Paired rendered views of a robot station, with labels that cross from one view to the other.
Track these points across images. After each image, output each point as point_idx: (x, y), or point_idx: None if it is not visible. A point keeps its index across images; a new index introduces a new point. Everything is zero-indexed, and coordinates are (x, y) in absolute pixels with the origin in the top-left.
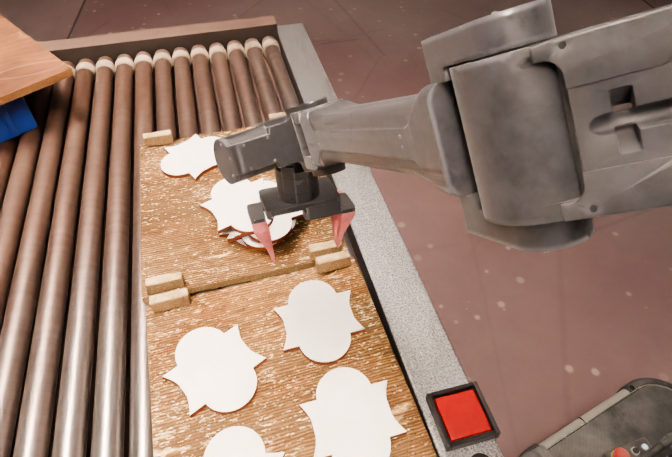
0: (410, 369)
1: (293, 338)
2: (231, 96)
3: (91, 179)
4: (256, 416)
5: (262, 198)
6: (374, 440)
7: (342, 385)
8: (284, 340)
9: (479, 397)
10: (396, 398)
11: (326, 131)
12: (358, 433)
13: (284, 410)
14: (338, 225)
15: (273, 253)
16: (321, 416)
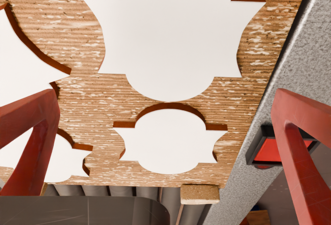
0: (268, 100)
1: (116, 62)
2: None
3: None
4: (60, 117)
5: None
6: (182, 161)
7: (171, 124)
8: (102, 48)
9: (311, 147)
10: (227, 136)
11: None
12: (170, 155)
13: (95, 119)
14: (305, 213)
15: (47, 162)
16: (136, 140)
